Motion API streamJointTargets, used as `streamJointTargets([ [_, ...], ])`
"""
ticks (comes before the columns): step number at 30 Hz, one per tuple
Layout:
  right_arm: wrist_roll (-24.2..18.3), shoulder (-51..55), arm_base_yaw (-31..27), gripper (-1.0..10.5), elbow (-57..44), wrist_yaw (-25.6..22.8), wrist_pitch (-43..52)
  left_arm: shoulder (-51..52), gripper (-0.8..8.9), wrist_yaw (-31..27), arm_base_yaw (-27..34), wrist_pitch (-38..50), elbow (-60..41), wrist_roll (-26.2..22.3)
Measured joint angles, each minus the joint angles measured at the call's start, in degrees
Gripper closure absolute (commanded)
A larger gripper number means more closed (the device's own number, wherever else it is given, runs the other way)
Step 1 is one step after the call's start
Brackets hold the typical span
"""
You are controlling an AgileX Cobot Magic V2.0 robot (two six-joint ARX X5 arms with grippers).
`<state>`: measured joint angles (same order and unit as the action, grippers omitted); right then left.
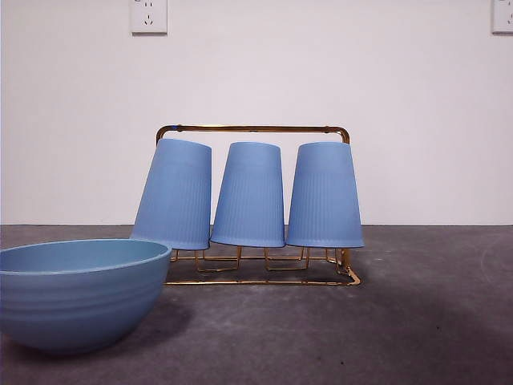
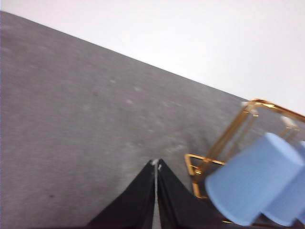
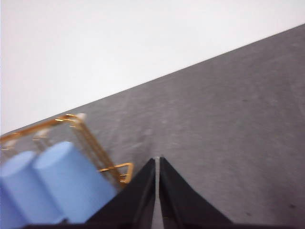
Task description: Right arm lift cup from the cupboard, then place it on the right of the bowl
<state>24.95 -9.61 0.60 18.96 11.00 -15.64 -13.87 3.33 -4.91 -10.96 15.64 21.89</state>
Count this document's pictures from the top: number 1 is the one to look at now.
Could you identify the blue ribbed plastic cup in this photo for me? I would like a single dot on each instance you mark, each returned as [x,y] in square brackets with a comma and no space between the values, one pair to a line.
[248,196]
[176,192]
[324,196]

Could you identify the blue ribbed bowl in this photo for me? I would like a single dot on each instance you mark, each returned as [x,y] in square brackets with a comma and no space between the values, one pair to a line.
[80,297]

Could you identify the white wall socket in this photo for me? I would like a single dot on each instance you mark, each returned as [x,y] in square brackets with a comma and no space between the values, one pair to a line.
[503,25]
[149,25]

